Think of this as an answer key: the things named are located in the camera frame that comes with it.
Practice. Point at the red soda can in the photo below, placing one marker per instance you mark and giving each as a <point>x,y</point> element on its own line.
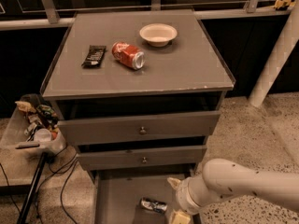
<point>128,55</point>

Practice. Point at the white paper bowl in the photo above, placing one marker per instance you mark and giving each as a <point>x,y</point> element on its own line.
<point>158,34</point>

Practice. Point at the yellow black clamp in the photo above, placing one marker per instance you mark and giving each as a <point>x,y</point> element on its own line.
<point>283,4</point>

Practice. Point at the black snack bar packet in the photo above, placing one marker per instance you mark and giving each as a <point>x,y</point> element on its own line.
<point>95,56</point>

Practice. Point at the clear plastic bin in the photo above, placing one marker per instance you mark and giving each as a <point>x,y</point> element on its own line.
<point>14,137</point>

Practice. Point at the grey top drawer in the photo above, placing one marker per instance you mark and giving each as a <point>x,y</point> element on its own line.
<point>138,128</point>

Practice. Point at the crumpled snack wrappers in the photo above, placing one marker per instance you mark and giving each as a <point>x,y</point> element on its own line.
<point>38,117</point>

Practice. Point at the grey drawer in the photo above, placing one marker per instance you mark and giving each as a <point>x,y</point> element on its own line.
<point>138,128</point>
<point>141,157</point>
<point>119,193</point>

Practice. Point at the grey middle drawer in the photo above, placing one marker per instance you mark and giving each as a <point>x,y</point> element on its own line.
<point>141,157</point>

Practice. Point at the white diagonal post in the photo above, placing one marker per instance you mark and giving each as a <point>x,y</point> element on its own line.
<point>286,42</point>

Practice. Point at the white plastic cup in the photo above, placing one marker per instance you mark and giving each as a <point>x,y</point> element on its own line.
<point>42,135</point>

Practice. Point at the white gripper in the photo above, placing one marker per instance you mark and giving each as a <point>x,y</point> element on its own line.
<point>182,194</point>

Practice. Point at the silver blue redbull can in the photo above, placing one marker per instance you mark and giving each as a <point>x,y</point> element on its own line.
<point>153,205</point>

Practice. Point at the grey drawer cabinet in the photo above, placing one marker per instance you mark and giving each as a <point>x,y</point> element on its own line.
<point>186,75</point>

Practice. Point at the grey bottom drawer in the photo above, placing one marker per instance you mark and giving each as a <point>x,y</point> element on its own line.
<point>119,193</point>

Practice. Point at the black stand leg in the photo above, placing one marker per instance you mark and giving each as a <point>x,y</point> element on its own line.
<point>32,189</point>

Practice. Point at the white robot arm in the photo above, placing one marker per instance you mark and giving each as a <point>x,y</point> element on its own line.
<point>222,180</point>

